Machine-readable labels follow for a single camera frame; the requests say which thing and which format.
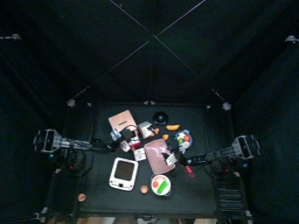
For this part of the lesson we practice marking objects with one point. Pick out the red toy food piece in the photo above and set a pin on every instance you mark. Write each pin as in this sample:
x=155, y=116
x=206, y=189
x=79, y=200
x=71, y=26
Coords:
x=187, y=137

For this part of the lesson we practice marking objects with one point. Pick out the metal frame clamp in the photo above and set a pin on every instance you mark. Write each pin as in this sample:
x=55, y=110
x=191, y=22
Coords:
x=291, y=38
x=226, y=105
x=15, y=37
x=71, y=102

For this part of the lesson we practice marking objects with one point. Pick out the yellow toy corn half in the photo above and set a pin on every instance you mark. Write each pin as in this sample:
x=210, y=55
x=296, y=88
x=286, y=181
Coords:
x=156, y=131

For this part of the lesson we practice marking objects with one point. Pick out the red ketchup bottle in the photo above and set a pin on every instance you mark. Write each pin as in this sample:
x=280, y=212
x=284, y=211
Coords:
x=190, y=171

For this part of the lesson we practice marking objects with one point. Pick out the pale blue plate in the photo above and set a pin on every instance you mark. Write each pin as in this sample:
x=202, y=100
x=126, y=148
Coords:
x=183, y=134

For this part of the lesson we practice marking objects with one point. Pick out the black glossy bowl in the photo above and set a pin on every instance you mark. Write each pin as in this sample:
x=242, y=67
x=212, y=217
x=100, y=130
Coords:
x=160, y=119

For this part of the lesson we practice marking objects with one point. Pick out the green toy vegetable piece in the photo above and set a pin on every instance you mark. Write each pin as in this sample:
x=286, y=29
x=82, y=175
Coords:
x=180, y=141

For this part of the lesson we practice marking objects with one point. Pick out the yellow toy food piece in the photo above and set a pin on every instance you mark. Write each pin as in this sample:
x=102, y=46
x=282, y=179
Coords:
x=172, y=127

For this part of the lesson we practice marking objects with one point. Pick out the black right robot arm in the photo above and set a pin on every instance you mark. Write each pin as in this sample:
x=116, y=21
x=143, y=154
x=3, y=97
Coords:
x=218, y=154

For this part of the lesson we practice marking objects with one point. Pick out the white ridged toy rack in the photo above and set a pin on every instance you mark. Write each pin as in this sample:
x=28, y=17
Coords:
x=124, y=146

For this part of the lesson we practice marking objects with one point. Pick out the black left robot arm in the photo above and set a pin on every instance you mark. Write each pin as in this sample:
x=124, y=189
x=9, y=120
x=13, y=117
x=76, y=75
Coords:
x=70, y=143

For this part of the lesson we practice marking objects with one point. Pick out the grey speckled block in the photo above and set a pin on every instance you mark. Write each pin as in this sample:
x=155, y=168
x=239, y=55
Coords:
x=140, y=157
x=139, y=151

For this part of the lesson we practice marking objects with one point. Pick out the green toy bean pod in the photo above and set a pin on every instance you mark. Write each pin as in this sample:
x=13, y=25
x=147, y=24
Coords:
x=163, y=186

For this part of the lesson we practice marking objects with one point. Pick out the white toy cooktop black surface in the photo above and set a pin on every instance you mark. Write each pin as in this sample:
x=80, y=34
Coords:
x=123, y=173

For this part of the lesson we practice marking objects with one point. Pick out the white round plate with food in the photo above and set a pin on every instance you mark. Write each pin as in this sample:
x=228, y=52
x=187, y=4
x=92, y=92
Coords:
x=160, y=177

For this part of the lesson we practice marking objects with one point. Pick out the pink rectangular tray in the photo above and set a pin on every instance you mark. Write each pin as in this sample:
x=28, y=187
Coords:
x=158, y=159

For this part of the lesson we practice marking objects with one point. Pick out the brown toy egg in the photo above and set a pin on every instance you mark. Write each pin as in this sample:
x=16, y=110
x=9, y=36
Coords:
x=144, y=189
x=82, y=197

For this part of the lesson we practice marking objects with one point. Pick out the red toy tomato slice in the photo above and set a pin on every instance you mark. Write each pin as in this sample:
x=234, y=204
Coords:
x=155, y=184

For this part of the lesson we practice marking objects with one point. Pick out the yellow toy corn end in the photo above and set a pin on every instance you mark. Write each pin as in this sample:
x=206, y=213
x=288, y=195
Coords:
x=166, y=137

